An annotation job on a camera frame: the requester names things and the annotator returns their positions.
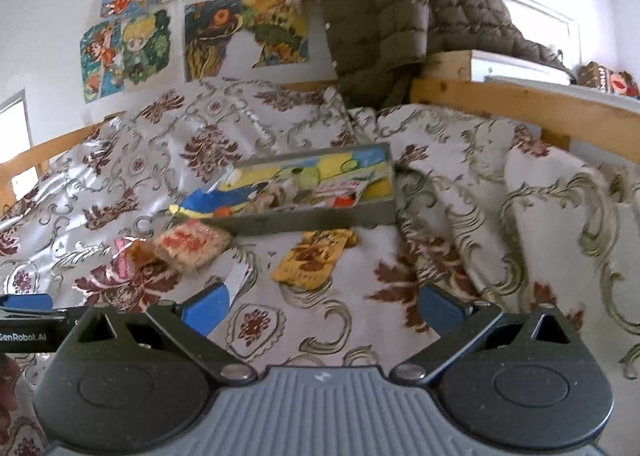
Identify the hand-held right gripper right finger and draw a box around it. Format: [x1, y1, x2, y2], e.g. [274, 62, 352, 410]
[390, 282, 577, 384]

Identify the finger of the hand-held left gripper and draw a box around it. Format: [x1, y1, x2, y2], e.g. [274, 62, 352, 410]
[0, 292, 53, 311]
[0, 309, 83, 323]

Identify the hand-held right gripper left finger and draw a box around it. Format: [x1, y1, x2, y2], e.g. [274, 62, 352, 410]
[65, 282, 257, 384]

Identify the red label snack packet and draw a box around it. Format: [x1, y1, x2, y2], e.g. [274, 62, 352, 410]
[151, 220, 234, 273]

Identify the clear brown snack wrapper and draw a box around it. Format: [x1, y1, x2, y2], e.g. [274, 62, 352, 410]
[114, 237, 160, 269]

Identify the blue and yellow snack packet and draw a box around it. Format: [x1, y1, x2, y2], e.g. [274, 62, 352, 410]
[169, 187, 237, 217]

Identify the brown snack packet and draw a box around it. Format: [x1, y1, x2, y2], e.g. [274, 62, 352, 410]
[249, 182, 287, 213]

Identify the grey tray with cartoon bottom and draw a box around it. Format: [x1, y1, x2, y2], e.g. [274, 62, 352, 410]
[219, 142, 397, 237]

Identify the white and red snack packet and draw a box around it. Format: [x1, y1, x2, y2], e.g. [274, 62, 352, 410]
[317, 175, 383, 210]

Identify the small white packet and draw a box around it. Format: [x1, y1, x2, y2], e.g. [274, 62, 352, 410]
[221, 262, 252, 297]

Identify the printed blanket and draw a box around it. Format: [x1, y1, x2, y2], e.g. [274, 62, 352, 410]
[0, 76, 640, 456]

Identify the window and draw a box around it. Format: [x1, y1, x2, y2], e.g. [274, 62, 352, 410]
[0, 90, 37, 207]

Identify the white box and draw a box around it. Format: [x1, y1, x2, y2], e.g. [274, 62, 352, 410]
[469, 48, 574, 85]

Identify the colourful printed bag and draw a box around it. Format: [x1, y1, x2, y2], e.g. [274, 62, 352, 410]
[576, 60, 640, 100]

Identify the olive quilted jacket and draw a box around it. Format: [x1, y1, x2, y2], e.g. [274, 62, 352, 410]
[320, 0, 574, 110]

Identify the white door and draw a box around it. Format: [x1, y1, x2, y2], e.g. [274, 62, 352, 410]
[494, 0, 584, 72]

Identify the wooden bed frame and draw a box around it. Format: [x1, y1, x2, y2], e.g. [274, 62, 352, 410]
[0, 50, 640, 207]

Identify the two figures wall poster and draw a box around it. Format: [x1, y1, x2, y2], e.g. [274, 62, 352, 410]
[79, 10, 174, 105]

